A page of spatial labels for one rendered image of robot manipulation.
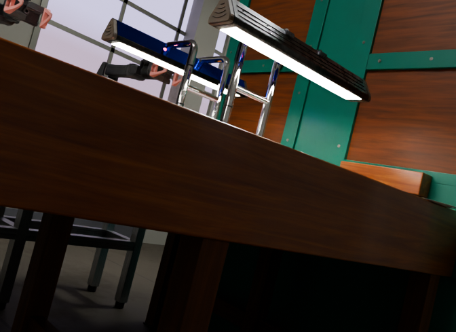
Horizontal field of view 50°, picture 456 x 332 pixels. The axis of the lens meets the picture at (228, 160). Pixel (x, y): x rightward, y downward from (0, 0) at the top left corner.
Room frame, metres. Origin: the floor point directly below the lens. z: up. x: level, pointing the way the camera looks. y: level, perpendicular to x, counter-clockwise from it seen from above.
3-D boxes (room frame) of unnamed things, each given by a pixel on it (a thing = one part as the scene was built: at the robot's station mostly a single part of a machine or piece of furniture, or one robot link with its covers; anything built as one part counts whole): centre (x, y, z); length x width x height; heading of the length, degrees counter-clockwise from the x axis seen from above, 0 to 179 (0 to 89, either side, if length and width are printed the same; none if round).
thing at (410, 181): (1.58, -0.50, 0.83); 0.30 x 0.06 x 0.07; 41
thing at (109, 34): (1.76, 0.24, 1.08); 0.62 x 0.08 x 0.07; 131
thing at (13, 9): (1.53, 0.76, 1.07); 0.09 x 0.07 x 0.07; 47
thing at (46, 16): (1.59, 0.71, 1.07); 0.09 x 0.07 x 0.07; 47
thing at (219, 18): (1.34, -0.13, 1.08); 0.62 x 0.08 x 0.07; 131
